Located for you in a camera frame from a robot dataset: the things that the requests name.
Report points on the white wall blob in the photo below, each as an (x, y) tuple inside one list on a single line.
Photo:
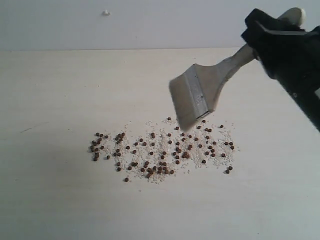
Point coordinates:
[(105, 13)]

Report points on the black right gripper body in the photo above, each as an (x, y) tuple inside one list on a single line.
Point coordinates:
[(296, 67)]

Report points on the wide wooden paint brush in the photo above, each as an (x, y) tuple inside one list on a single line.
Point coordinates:
[(195, 92)]

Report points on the brown beans and grains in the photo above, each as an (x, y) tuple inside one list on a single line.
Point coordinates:
[(140, 152)]

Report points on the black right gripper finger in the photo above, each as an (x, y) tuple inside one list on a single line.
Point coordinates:
[(262, 29)]

